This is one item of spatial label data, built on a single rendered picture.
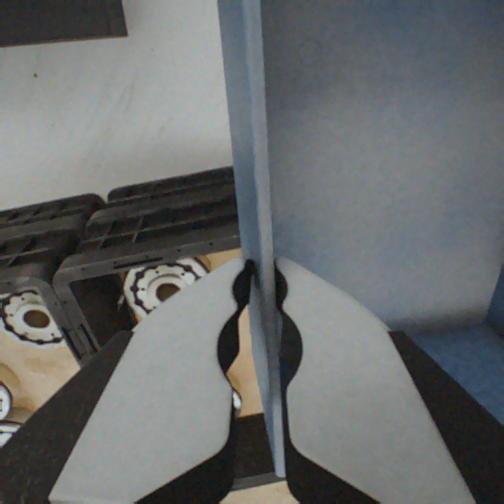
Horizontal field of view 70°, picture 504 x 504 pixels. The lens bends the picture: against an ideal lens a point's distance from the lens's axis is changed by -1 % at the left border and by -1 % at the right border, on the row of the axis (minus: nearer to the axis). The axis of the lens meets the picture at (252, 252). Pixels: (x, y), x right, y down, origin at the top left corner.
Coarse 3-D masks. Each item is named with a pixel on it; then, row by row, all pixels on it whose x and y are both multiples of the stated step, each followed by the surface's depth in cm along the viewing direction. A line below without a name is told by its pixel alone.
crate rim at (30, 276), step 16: (0, 272) 34; (16, 272) 33; (32, 272) 33; (48, 272) 34; (0, 288) 33; (16, 288) 33; (32, 288) 33; (48, 288) 33; (48, 304) 34; (64, 320) 35; (64, 336) 36; (80, 352) 37
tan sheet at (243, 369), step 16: (208, 256) 45; (224, 256) 45; (240, 256) 45; (240, 320) 50; (240, 336) 52; (240, 352) 53; (240, 368) 55; (240, 384) 57; (256, 384) 57; (256, 400) 59; (240, 416) 60
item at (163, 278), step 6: (156, 276) 42; (162, 276) 41; (168, 276) 41; (174, 276) 42; (150, 282) 42; (156, 282) 42; (162, 282) 42; (168, 282) 42; (174, 282) 42; (180, 282) 42; (186, 282) 43; (150, 288) 42; (156, 288) 42; (180, 288) 42; (150, 294) 42; (156, 294) 43; (150, 300) 43; (156, 300) 43; (162, 300) 43; (156, 306) 43
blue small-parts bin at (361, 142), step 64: (256, 0) 7; (320, 0) 13; (384, 0) 13; (448, 0) 14; (256, 64) 8; (320, 64) 14; (384, 64) 14; (448, 64) 15; (256, 128) 8; (320, 128) 15; (384, 128) 16; (448, 128) 16; (256, 192) 9; (320, 192) 17; (384, 192) 17; (448, 192) 18; (256, 256) 11; (320, 256) 18; (384, 256) 19; (448, 256) 20; (256, 320) 15; (384, 320) 21; (448, 320) 22
